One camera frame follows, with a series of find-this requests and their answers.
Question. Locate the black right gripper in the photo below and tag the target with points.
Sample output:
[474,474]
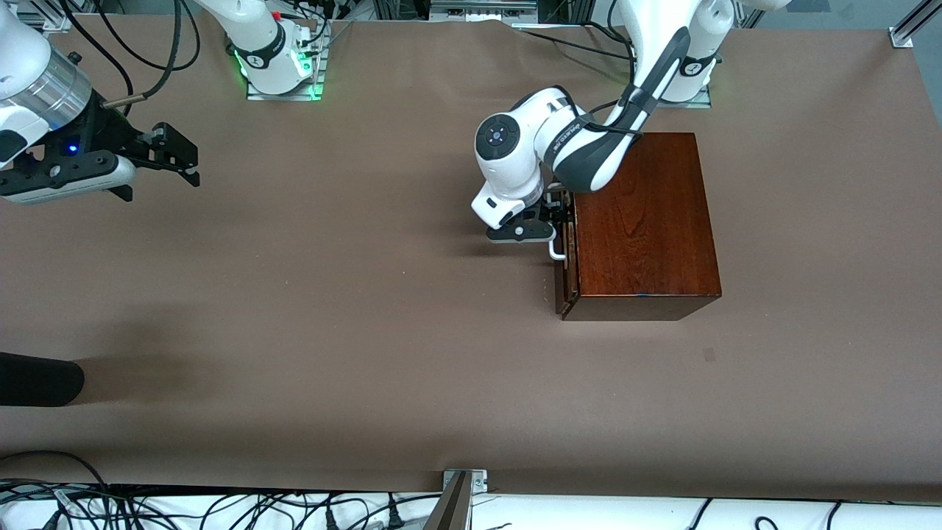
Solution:
[105,131]

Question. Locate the silver corner bracket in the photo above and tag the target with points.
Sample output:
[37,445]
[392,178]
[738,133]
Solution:
[899,37]

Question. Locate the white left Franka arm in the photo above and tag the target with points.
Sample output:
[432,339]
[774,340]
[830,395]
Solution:
[508,147]

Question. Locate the silver table edge bracket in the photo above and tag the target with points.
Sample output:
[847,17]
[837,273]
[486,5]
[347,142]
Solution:
[477,480]

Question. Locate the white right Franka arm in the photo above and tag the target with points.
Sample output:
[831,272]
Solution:
[261,44]

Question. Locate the aluminium corner profile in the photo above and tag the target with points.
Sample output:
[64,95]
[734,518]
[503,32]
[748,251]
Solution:
[48,18]

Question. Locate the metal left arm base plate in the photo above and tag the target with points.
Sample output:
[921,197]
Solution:
[699,99]

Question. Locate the black cylindrical object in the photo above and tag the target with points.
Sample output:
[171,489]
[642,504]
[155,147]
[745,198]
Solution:
[37,379]

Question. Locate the dark brown wooden cabinet box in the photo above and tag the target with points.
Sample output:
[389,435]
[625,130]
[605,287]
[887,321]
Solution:
[647,243]

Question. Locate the dark metal profile beam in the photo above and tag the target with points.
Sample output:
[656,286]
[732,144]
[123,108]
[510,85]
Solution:
[450,508]

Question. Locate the brown table cover sheet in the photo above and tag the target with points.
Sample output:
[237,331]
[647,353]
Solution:
[368,294]

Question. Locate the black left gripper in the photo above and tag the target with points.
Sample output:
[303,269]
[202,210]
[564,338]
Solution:
[553,209]

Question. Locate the grey electronics box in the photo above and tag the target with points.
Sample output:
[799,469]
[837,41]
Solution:
[482,10]

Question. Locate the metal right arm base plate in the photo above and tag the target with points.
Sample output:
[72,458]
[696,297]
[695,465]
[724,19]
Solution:
[294,94]

